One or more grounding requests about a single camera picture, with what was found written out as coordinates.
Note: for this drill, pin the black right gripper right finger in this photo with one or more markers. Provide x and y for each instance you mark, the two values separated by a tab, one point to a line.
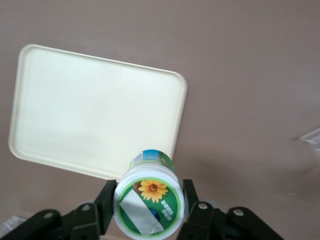
205	222

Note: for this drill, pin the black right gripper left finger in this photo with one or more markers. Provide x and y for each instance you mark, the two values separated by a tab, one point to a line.
85	220

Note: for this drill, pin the green gum bottle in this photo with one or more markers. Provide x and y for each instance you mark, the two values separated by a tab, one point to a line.
150	200

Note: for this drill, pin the cream plastic tray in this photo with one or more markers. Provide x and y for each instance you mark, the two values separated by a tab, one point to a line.
95	110

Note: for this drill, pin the clear acrylic stepped stand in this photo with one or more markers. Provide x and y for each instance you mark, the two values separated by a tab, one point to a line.
312	142

